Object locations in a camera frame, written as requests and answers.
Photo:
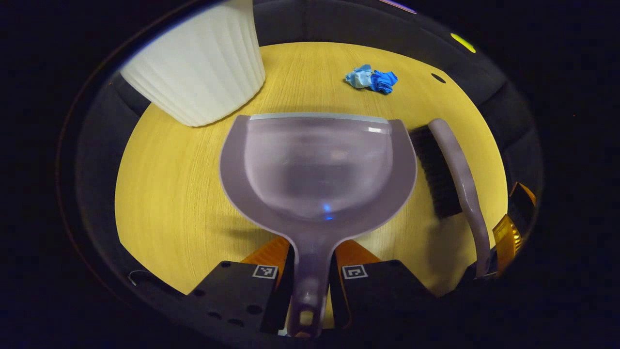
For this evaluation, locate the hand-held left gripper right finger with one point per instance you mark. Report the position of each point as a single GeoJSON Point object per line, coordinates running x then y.
{"type": "Point", "coordinates": [338, 300]}

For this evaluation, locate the light blue paper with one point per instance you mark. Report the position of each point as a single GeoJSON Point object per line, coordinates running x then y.
{"type": "Point", "coordinates": [359, 76]}

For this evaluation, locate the white ribbed garbage bin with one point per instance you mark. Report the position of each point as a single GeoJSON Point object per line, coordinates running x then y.
{"type": "Point", "coordinates": [203, 63]}

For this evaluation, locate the pink plastic dustpan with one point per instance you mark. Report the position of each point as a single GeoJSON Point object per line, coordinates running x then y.
{"type": "Point", "coordinates": [315, 169]}

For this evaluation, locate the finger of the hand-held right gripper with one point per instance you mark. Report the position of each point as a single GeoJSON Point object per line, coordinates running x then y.
{"type": "Point", "coordinates": [522, 203]}
{"type": "Point", "coordinates": [507, 242]}

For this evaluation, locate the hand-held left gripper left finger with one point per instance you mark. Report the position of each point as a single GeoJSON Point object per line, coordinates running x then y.
{"type": "Point", "coordinates": [281, 300]}

